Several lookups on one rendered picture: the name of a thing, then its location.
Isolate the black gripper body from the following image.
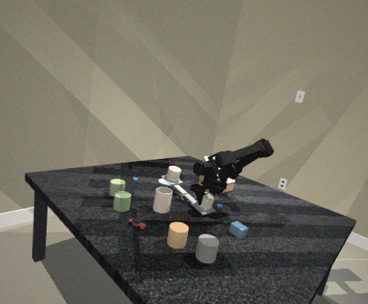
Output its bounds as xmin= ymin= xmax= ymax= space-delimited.
xmin=190 ymin=174 xmax=218 ymax=195

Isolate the light blue block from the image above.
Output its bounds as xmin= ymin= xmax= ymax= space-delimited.
xmin=229 ymin=221 xmax=248 ymax=239

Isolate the pale green cylinder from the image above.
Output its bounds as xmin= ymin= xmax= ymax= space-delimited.
xmin=109 ymin=179 xmax=125 ymax=196
xmin=113 ymin=191 xmax=131 ymax=212

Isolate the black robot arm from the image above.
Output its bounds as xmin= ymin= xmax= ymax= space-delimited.
xmin=193 ymin=139 xmax=273 ymax=194

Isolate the red toy car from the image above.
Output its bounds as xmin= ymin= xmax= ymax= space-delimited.
xmin=129 ymin=218 xmax=146 ymax=229

